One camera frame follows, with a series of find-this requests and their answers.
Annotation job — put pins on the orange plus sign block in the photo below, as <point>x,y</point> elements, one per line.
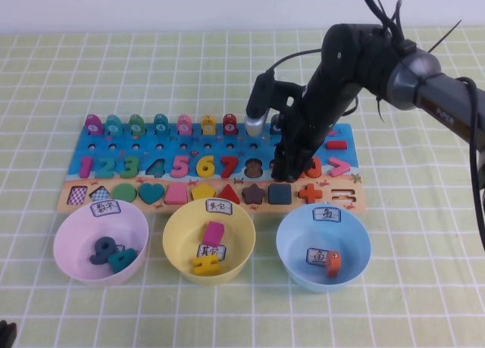
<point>310,193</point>

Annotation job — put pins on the blue wooden puzzle board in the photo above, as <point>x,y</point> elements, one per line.
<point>149,151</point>

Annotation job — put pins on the teal number 4 block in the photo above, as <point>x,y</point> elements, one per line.
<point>123,259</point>

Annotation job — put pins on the teal heart block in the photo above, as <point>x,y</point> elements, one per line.
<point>151,192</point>

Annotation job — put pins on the red number 7 block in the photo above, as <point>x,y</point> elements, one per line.
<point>231,160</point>

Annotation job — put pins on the dark grey fish printed 9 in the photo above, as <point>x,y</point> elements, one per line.
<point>274,127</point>

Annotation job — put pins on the dark blue square block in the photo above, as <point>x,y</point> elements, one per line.
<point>279,193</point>

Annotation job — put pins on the blue number 2 block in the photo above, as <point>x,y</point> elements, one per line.
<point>104,173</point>

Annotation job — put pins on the green fish piece printed 3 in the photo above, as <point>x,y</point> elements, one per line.
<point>136,125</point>

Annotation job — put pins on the pink greater-than sign block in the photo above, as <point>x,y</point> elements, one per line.
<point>344,166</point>

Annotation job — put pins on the green checked tablecloth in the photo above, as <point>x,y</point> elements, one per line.
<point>227,317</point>

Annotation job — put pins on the teal fish piece printed 2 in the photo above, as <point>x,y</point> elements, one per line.
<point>113,125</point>

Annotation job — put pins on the light blue plastic bowl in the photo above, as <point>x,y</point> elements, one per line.
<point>356,249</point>

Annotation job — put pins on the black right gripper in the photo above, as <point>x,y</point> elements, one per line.
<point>307,128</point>

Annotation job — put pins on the red triangle block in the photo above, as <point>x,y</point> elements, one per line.
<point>228,197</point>

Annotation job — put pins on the pink rectangle block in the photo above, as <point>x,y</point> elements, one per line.
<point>213,233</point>

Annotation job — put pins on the yellow plastic bowl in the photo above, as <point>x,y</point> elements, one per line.
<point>178,242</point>

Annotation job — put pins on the orange fish piece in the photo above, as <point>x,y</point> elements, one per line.
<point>333,264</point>

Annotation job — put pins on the pink number 5 block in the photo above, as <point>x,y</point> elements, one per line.
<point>184,170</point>

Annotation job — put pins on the pink trapezoid block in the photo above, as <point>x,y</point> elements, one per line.
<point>175,195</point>

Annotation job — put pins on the yellow number 6 block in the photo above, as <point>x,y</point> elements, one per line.
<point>200,168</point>

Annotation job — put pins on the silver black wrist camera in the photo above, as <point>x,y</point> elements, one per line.
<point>255,126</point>

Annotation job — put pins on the green circle block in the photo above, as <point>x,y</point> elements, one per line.
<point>124,193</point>

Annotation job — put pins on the black zip tie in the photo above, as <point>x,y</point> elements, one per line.
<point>446,36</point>

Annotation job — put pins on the red minus sign block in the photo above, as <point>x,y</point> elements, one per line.
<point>336,145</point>

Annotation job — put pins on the yellow equals sign block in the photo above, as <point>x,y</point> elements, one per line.
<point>204,265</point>

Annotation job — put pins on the brown star block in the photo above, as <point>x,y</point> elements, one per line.
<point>253,194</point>

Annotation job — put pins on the pink plastic bowl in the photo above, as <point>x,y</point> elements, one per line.
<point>76,257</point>

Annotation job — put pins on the orange number 10 block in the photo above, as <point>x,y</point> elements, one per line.
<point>320,168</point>

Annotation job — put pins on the teal fish piece printed 4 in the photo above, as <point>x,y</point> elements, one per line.
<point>161,124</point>

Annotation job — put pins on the magenta number 1 block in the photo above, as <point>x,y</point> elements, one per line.
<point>86,167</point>

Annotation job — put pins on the red fish piece printed 7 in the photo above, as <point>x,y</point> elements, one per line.
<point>230,124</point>

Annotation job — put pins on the yellow pentagon block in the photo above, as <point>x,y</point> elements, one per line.
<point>202,192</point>

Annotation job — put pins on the dark grey number 9 block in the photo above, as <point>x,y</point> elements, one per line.
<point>95,258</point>

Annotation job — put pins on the yellow fish piece printed 6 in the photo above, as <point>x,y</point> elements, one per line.
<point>208,125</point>

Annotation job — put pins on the magenta fish piece printed 1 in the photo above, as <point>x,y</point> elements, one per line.
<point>93,125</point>

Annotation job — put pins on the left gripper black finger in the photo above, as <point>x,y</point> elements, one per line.
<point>3,331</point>
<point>12,331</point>

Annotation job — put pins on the green number 3 block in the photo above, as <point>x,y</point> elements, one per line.
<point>133,171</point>

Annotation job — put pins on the pink fish piece printed 5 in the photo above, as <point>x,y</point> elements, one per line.
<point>185,125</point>

